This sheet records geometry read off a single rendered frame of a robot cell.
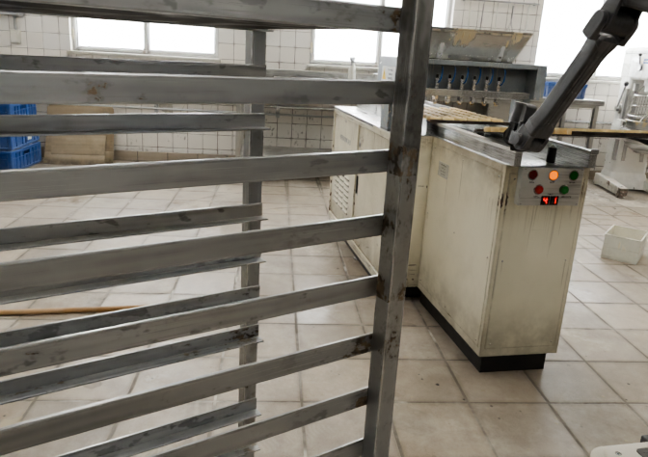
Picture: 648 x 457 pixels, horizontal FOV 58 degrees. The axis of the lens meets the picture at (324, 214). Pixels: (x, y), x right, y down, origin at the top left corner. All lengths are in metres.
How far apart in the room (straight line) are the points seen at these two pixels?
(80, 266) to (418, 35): 0.47
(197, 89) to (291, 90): 0.11
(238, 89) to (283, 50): 5.33
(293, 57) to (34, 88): 5.44
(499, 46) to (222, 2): 2.35
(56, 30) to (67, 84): 5.73
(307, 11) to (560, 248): 1.81
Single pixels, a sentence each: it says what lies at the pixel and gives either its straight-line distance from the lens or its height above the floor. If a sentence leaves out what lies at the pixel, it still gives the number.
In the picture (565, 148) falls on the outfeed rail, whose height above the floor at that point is 0.88.
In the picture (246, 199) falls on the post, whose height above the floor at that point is 0.89.
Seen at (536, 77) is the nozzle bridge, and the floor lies 1.12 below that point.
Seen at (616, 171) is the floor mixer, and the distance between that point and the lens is 6.55.
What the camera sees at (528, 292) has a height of 0.35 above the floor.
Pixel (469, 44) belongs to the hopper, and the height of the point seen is 1.25.
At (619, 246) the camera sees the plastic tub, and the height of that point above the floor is 0.10.
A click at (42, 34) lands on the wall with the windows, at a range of 6.38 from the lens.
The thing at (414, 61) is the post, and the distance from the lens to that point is 0.76.
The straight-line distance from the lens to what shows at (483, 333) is 2.35.
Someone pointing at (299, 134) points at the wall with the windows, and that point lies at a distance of 6.05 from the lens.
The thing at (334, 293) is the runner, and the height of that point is 0.87.
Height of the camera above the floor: 1.19
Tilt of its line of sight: 16 degrees down
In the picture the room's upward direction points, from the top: 3 degrees clockwise
